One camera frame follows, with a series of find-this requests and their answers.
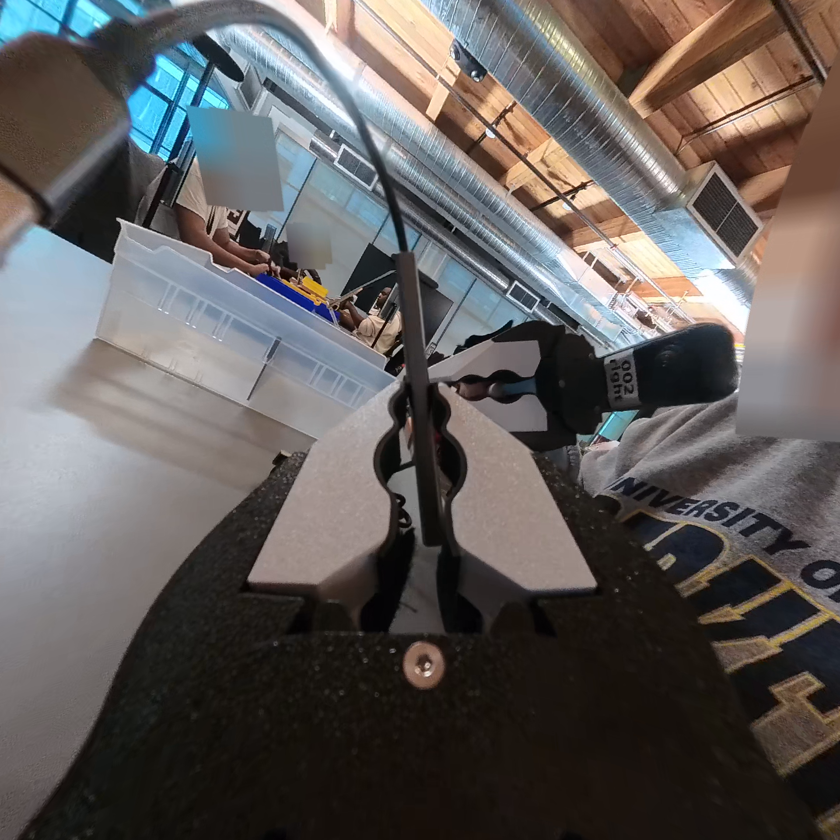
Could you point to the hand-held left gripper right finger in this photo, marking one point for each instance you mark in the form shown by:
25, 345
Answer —
512, 518

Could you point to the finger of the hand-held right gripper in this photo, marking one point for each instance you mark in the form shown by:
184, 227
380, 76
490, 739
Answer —
499, 358
525, 410

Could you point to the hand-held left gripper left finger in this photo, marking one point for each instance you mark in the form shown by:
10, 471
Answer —
321, 512

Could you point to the clear plastic bin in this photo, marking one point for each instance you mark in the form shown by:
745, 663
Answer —
197, 328

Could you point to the grey printed sweatshirt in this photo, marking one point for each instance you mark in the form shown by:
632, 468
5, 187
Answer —
689, 472

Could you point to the black display panel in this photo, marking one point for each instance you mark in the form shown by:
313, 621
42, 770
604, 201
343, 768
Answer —
371, 272

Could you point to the yellow plastic bin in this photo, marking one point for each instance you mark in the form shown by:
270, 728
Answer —
315, 287

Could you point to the blue plastic bin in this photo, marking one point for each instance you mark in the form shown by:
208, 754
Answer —
282, 292

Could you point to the dark jacket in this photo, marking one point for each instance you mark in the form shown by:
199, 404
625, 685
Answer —
111, 210

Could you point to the narrow silver air duct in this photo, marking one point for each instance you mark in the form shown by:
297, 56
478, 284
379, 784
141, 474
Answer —
426, 170

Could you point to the large silver air duct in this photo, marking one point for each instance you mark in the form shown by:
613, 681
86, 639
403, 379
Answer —
590, 118

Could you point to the black ceiling camera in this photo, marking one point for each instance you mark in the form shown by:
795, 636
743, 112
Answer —
469, 62

